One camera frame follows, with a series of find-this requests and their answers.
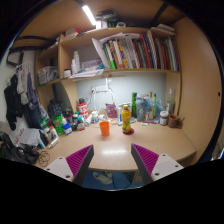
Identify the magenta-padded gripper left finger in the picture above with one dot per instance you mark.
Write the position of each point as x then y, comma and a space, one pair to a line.
61, 166

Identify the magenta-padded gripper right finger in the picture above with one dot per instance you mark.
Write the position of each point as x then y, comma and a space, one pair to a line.
165, 166

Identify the yellow-labelled tea drink bottle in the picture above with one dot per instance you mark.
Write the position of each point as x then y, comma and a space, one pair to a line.
126, 120

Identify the silver can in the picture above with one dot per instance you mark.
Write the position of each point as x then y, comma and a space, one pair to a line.
52, 143

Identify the orange-capped white bottle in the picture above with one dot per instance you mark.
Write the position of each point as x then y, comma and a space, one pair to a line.
53, 132

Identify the green canister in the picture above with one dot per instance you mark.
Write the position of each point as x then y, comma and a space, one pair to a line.
56, 120
59, 130

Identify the grey slipper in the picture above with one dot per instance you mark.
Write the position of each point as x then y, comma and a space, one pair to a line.
101, 179
109, 173

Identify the white plastic bag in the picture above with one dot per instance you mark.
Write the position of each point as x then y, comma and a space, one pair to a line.
28, 136

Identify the brown mug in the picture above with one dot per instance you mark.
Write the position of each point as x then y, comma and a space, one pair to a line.
173, 121

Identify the flat round red coaster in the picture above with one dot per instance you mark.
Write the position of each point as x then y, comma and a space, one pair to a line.
132, 131

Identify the white-lidded jar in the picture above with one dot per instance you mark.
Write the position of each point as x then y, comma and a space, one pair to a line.
163, 118

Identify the black backpack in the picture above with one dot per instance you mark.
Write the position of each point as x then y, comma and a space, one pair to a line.
13, 150

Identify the plain white bottle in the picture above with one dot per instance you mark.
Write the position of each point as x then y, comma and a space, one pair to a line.
88, 119

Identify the orange plastic cup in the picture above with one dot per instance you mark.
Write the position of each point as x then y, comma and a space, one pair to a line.
104, 128

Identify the black fabric bag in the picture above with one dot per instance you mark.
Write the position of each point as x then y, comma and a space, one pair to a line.
54, 108

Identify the white bottle with blue label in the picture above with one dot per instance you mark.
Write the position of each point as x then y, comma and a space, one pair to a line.
95, 117

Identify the red and white canister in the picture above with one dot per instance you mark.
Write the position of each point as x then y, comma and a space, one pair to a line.
82, 109

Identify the grey shaker bottle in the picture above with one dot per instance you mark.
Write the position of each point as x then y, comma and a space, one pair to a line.
140, 110

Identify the gold-capped clear glass bottle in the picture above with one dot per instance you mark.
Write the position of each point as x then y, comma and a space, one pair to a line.
150, 106

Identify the tall clear glass bottle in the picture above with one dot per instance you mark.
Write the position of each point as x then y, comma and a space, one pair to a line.
170, 103

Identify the green glass bottle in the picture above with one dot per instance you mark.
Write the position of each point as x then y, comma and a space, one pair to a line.
134, 104

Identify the blue hanging garment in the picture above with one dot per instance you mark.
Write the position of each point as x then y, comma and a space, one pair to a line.
32, 101

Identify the purple pouch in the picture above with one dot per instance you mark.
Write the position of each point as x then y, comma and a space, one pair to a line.
111, 110

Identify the black hanging jacket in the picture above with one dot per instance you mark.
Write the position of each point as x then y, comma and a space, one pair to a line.
11, 100

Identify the grey hanging garment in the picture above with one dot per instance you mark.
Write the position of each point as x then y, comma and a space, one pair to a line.
21, 83

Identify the wooden shelf unit with books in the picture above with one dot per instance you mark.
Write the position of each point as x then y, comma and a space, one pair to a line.
130, 53

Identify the ceiling light tube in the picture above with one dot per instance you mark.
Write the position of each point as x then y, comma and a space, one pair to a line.
88, 15

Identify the white wall socket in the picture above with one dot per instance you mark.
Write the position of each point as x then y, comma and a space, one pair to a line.
100, 89

